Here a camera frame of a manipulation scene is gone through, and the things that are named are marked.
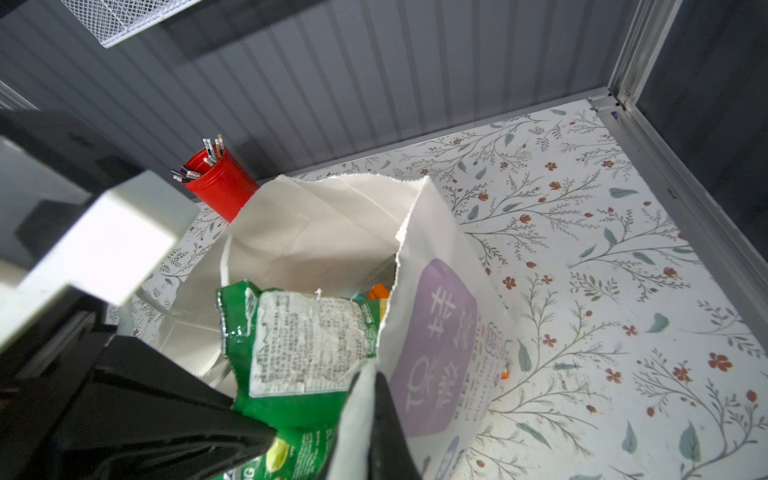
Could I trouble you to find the green Fox's packet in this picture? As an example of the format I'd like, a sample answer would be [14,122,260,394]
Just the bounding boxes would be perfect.
[217,281,388,479]

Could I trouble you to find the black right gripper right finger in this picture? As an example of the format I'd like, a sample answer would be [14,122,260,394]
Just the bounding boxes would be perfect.
[366,372,421,480]

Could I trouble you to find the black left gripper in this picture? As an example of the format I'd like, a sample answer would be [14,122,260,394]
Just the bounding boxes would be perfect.
[1,110,276,479]

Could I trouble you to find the white wire mesh basket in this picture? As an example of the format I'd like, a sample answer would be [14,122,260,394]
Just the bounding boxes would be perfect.
[61,0,200,48]

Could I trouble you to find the white printed paper bag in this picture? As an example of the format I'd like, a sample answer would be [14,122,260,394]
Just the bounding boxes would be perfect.
[116,172,517,480]

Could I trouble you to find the pens in cup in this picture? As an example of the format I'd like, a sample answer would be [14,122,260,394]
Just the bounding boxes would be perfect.
[170,134,226,184]

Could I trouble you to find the red Fox's candy packet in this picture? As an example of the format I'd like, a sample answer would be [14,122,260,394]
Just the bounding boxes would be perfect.
[367,284,390,300]

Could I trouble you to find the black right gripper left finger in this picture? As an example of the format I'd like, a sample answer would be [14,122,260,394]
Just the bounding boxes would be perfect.
[317,458,360,480]

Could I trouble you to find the red pen cup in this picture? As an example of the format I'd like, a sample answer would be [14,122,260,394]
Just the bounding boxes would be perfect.
[185,150,259,223]

